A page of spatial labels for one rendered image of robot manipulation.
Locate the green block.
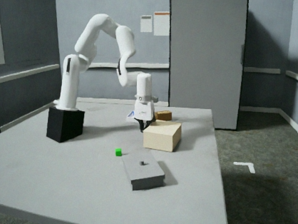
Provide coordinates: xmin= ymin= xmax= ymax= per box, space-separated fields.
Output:
xmin=115 ymin=148 xmax=121 ymax=156

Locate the brown cardboard box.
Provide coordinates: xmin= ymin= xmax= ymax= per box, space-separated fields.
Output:
xmin=155 ymin=111 xmax=172 ymax=121

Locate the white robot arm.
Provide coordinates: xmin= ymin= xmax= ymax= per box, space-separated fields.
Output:
xmin=53 ymin=14 xmax=158 ymax=111

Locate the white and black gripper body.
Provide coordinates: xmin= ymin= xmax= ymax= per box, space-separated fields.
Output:
xmin=134 ymin=100 xmax=155 ymax=121

